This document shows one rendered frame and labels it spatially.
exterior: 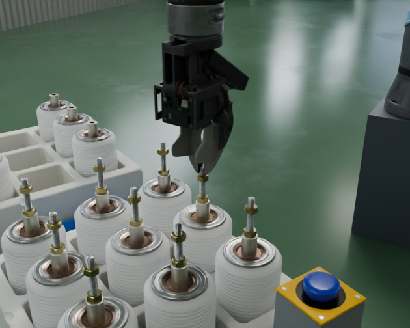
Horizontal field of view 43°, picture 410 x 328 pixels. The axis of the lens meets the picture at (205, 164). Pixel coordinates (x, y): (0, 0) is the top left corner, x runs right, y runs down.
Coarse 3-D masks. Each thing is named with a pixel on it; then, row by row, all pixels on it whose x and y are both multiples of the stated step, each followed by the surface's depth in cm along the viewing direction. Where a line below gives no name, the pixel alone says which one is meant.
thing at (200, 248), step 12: (228, 216) 84; (216, 228) 80; (228, 228) 82; (192, 240) 80; (204, 240) 80; (216, 240) 80; (228, 240) 83; (192, 252) 81; (204, 252) 81; (216, 252) 81; (192, 264) 82; (204, 264) 82
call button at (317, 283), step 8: (312, 272) 58; (320, 272) 58; (304, 280) 57; (312, 280) 56; (320, 280) 56; (328, 280) 56; (336, 280) 56; (304, 288) 56; (312, 288) 55; (320, 288) 55; (328, 288) 55; (336, 288) 55; (312, 296) 55; (320, 296) 55; (328, 296) 55
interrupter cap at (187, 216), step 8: (184, 208) 85; (192, 208) 85; (216, 208) 85; (184, 216) 83; (192, 216) 84; (216, 216) 83; (224, 216) 83; (184, 224) 81; (192, 224) 81; (200, 224) 81; (208, 224) 81; (216, 224) 81
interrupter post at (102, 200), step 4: (108, 192) 85; (96, 196) 84; (100, 196) 84; (104, 196) 84; (108, 196) 85; (96, 200) 85; (100, 200) 84; (104, 200) 84; (108, 200) 85; (96, 204) 85; (100, 204) 84; (104, 204) 85; (108, 204) 85; (96, 208) 86; (100, 208) 85; (104, 208) 85; (108, 208) 85
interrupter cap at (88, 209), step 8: (88, 200) 87; (112, 200) 88; (120, 200) 88; (80, 208) 85; (88, 208) 85; (112, 208) 86; (120, 208) 85; (88, 216) 83; (96, 216) 83; (104, 216) 83; (112, 216) 83
